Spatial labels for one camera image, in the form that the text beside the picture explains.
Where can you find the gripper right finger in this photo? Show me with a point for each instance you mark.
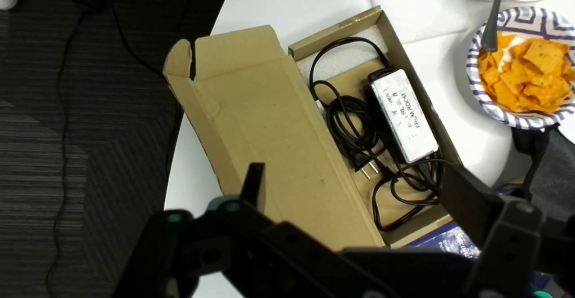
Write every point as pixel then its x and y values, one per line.
pixel 507 235

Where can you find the blue printed booklet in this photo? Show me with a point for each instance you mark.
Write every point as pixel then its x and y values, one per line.
pixel 444 239

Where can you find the blue patterned paper plate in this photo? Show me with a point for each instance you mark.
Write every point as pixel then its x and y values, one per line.
pixel 525 19

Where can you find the heap of orange tortilla chips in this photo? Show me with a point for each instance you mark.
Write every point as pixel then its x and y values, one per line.
pixel 539 77

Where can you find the grey plastic spoon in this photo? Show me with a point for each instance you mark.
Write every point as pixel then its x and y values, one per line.
pixel 490 33

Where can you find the white foam sheet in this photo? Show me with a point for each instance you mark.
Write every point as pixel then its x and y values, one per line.
pixel 341 62

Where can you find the brown cardboard box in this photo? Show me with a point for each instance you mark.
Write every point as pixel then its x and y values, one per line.
pixel 260 109

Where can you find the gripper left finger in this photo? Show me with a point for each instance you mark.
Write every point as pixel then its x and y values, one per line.
pixel 251 244

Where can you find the black power adapter white label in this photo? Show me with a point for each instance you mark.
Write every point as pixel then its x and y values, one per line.
pixel 404 113

